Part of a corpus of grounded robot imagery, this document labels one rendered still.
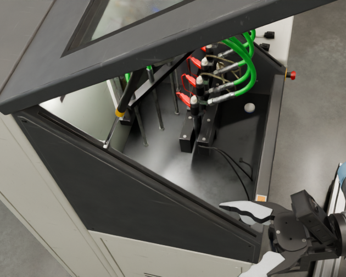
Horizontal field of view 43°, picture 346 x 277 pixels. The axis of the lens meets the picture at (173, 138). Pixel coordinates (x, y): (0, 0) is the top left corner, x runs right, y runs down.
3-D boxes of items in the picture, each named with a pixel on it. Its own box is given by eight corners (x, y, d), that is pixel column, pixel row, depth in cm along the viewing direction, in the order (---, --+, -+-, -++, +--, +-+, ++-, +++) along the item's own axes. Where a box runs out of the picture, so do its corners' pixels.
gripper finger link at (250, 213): (219, 220, 82) (265, 241, 78) (218, 202, 78) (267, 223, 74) (227, 208, 84) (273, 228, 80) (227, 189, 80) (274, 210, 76)
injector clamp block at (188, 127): (210, 166, 154) (208, 142, 142) (182, 162, 157) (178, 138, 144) (227, 93, 172) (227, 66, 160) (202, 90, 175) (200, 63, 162)
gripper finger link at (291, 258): (273, 286, 68) (311, 250, 71) (274, 281, 67) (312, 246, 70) (251, 265, 71) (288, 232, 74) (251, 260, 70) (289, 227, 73)
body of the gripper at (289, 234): (273, 276, 76) (344, 269, 75) (276, 251, 69) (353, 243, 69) (264, 237, 81) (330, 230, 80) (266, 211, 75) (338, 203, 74)
